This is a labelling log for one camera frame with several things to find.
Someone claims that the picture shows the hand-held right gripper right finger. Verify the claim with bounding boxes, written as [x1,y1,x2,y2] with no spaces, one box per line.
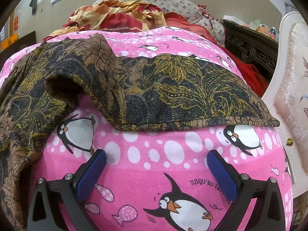
[206,150,287,231]

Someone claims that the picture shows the white box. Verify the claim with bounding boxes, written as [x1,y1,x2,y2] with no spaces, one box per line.
[223,15,243,26]

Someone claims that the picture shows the red cloth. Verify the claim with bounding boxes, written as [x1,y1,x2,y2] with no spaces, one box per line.
[212,34,269,93]

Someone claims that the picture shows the white upholstered headboard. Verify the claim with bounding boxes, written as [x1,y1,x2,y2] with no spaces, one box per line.
[261,11,308,198]

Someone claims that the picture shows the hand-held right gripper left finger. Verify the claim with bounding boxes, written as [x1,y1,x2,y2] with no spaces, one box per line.
[27,149,107,231]

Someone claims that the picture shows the dark cloth on wall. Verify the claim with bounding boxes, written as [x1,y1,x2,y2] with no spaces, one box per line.
[29,0,38,16]

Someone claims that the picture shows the brown batik patterned garment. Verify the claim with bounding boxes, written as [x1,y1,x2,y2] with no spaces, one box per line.
[0,34,281,231]

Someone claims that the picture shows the pink penguin print blanket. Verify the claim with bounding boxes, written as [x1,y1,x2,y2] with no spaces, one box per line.
[0,25,297,231]

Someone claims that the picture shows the cardboard box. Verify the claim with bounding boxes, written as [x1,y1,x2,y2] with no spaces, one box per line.
[256,25,270,38]

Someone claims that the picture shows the grey floral pillow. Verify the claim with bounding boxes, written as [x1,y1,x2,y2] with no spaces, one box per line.
[93,0,225,46]

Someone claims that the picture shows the yellow sign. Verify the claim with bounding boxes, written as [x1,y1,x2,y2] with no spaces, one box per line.
[0,34,18,51]

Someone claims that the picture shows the red floral quilt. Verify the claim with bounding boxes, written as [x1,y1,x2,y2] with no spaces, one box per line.
[43,0,225,46]

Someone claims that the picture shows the dark wooden table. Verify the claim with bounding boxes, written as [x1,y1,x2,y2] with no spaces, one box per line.
[0,31,36,53]

